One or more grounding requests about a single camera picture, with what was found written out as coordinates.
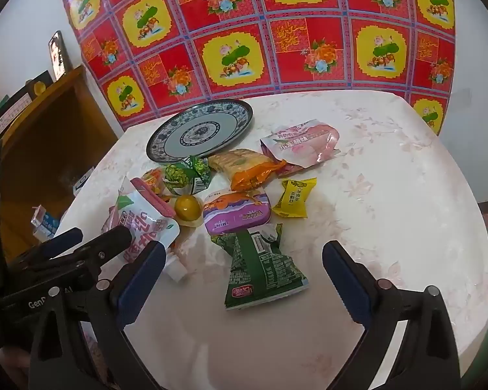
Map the blue white small box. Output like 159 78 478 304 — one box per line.
73 166 96 195

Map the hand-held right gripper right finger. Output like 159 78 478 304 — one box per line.
322 240 461 390

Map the orange lidded jelly cup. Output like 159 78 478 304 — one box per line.
140 168 175 198

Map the red floral printed cloth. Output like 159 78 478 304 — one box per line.
56 0 456 137

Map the pink peach jelly pouch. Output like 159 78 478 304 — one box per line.
259 120 341 169

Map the black box with white label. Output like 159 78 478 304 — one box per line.
0 70 53 142

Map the small green triangular packet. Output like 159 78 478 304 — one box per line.
163 155 212 196

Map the yellow jelly cup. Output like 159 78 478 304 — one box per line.
174 194 206 225

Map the wooden cabinet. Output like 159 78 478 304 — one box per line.
0 65 120 261

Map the purple jelly cup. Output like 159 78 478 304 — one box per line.
202 189 274 235

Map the orange cracker packet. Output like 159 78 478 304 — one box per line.
207 149 287 192

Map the blue patterned plate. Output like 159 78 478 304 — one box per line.
146 99 254 163

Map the yellow candy packet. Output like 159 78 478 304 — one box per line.
272 177 318 219

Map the blue white carton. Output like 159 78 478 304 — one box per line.
30 205 61 240

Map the framed picture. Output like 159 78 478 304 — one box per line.
49 30 72 83

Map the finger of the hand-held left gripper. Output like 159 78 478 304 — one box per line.
36 225 133 280
8 227 84 269

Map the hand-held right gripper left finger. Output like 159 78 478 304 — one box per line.
28 240 167 390

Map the pink white spouted pouch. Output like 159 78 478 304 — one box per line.
102 176 188 283

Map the large green snack packet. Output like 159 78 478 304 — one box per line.
210 223 310 311

